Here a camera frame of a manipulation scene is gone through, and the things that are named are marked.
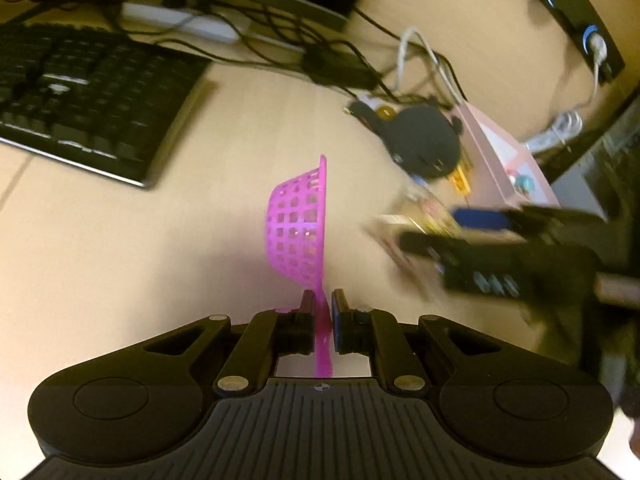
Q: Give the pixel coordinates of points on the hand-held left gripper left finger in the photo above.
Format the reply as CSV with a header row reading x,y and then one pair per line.
x,y
306,306

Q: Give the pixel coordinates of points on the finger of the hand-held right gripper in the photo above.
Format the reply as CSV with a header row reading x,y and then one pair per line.
x,y
435,245
475,217

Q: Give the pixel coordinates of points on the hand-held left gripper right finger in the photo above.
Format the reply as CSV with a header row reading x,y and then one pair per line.
x,y
340,306

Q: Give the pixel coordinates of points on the clear plastic packet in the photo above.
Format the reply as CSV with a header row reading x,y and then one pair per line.
x,y
430,215

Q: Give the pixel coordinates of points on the small yellow toy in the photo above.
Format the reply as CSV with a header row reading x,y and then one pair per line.
x,y
460,180

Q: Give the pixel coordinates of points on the pink cardboard box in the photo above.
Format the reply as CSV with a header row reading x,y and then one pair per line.
x,y
487,160

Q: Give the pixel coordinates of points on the pink plastic basket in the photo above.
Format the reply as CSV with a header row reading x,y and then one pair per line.
x,y
295,225

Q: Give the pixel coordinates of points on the black plush toy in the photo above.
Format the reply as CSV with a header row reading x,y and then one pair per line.
x,y
425,135

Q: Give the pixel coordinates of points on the small teal toy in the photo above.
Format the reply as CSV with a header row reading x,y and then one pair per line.
x,y
526,183

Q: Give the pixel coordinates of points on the black power adapter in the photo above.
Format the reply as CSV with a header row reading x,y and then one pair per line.
x,y
335,67

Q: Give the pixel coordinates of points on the curved black monitor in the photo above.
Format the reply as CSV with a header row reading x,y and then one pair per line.
x,y
570,5

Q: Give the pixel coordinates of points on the white power strip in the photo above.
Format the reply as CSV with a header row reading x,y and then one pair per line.
x,y
200,25

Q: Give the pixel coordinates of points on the black keyboard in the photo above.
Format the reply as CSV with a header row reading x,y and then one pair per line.
x,y
75,90

